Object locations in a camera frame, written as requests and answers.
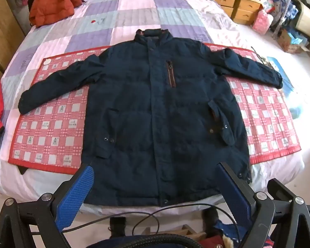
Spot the navy padded jacket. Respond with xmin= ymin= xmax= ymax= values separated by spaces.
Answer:
xmin=18 ymin=28 xmax=283 ymax=207

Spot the pile of blue clothes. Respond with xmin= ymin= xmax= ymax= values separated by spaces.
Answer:
xmin=267 ymin=0 xmax=300 ymax=27

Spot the pink purple patchwork bedspread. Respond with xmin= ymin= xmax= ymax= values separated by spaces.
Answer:
xmin=0 ymin=0 xmax=305 ymax=212

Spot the wooden drawer chest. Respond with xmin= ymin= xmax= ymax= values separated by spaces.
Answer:
xmin=211 ymin=0 xmax=263 ymax=26

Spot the black braided hose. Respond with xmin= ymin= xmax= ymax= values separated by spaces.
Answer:
xmin=117 ymin=234 xmax=224 ymax=248

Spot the orange down jacket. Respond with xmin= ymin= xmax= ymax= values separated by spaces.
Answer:
xmin=28 ymin=0 xmax=82 ymax=28

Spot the thin black cable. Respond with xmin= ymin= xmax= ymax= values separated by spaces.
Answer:
xmin=63 ymin=204 xmax=239 ymax=241

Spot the flat cardboard piece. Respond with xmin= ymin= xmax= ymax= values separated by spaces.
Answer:
xmin=142 ymin=223 xmax=207 ymax=243

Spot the cardboard box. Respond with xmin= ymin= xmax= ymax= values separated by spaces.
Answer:
xmin=277 ymin=29 xmax=310 ymax=55

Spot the light blue plastic bag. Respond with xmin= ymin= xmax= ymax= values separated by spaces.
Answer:
xmin=266 ymin=55 xmax=304 ymax=115

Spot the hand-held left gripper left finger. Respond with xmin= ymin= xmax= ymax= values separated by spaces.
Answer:
xmin=0 ymin=164 xmax=95 ymax=248

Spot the pink bag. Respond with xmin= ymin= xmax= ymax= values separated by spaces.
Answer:
xmin=252 ymin=9 xmax=272 ymax=35

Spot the wooden wardrobe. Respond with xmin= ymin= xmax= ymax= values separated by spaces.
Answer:
xmin=0 ymin=0 xmax=26 ymax=93

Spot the red checked mat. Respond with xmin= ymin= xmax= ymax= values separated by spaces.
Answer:
xmin=8 ymin=43 xmax=302 ymax=175

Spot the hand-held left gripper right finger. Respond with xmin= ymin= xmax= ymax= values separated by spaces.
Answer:
xmin=217 ymin=161 xmax=310 ymax=248

